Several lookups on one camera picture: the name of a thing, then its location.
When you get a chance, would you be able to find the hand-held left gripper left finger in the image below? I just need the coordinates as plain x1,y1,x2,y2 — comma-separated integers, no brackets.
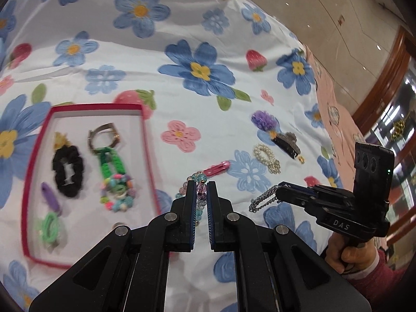
29,180,199,312

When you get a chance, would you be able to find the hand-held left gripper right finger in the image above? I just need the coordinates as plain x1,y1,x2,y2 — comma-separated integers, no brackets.
207,180,373,312

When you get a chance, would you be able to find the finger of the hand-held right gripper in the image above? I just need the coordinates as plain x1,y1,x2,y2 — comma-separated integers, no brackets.
276,188,329,216
280,181,339,198

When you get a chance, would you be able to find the crystal bead bracelet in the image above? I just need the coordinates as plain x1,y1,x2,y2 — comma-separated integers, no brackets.
176,171,209,228

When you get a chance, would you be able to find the silver chain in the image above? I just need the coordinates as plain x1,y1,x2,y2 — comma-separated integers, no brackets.
249,184,283,213

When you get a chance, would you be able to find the colourful bead bracelet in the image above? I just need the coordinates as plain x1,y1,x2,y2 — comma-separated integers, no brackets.
99,173,137,213

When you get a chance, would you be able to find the green braided bracelet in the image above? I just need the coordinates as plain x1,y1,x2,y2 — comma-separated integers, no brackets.
97,148,127,186

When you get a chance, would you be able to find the metal band wristwatch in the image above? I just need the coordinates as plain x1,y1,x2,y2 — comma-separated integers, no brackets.
87,123,121,155

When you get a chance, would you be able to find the black scrunchie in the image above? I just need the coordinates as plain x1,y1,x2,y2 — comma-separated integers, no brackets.
52,146,86,199

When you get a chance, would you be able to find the red shallow box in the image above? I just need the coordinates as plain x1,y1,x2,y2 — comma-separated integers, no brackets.
22,103,162,270

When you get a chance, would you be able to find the purple hair clip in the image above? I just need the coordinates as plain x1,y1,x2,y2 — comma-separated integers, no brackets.
41,182,62,215

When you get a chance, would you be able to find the small yellow claw clip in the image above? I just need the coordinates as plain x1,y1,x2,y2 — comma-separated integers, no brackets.
52,132,72,150

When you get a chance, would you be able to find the green hair tie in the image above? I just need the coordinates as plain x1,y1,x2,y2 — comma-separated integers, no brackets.
36,212,64,244

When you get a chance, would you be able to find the person's right forearm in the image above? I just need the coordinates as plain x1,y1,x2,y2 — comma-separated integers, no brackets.
349,247,416,312

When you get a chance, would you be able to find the person's right hand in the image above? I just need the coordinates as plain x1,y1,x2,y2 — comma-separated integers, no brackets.
323,234,381,275

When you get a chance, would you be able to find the pink hair clip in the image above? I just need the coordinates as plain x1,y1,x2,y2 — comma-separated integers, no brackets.
202,160,231,177

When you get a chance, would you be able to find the glittery grey claw clip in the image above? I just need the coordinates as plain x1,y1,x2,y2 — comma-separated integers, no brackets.
268,130,302,160

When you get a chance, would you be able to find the purple scrunchie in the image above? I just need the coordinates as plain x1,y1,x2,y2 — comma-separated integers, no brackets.
251,110,279,134

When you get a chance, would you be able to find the gold ornament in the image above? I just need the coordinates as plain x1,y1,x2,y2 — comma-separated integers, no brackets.
392,119,407,140

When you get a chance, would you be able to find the wooden display cabinet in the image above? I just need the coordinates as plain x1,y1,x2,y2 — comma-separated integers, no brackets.
353,26,416,267

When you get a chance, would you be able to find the white floral bed sheet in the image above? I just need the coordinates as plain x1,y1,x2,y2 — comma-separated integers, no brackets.
0,0,329,312

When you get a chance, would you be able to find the white pearl bracelet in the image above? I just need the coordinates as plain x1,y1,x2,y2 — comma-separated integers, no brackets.
253,144,277,166

